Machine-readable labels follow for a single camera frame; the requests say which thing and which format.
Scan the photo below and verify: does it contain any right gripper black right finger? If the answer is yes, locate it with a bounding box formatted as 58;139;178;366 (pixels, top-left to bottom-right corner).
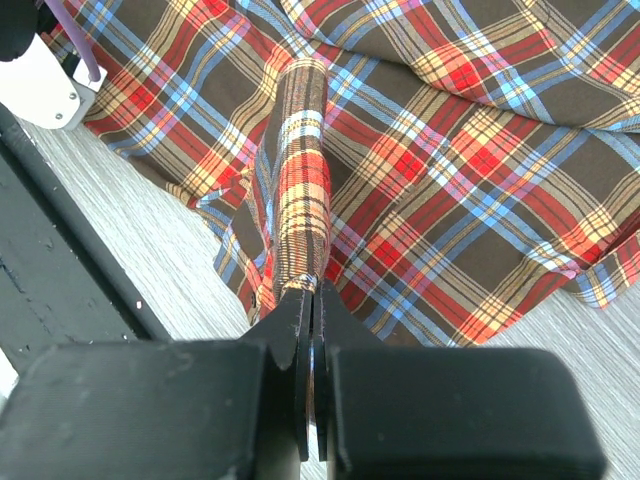
312;282;607;479

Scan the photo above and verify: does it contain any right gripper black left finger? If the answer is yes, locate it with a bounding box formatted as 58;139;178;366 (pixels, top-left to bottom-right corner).
1;289;312;479

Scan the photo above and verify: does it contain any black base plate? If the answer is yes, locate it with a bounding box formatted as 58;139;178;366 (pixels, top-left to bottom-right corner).
1;109;170;374

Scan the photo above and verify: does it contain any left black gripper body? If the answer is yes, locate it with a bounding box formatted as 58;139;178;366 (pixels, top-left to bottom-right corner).
0;0;38;62

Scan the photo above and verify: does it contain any plaid flannel long sleeve shirt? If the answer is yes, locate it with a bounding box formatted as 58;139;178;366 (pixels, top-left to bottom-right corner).
68;1;639;346

